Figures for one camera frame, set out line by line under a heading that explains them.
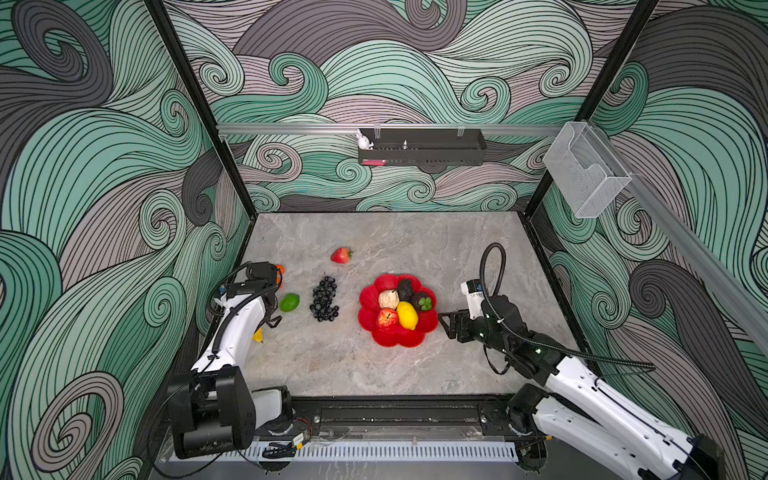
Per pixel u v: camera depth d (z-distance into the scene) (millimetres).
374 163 885
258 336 849
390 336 849
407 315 868
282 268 1037
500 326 553
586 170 779
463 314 673
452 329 690
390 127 925
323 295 925
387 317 854
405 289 909
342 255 1031
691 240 600
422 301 877
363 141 852
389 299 877
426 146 959
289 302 917
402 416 746
